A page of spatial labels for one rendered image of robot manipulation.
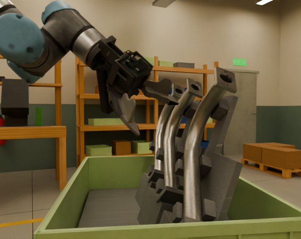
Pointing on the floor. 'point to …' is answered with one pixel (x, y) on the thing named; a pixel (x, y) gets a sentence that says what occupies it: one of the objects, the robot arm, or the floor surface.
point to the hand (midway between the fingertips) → (159, 121)
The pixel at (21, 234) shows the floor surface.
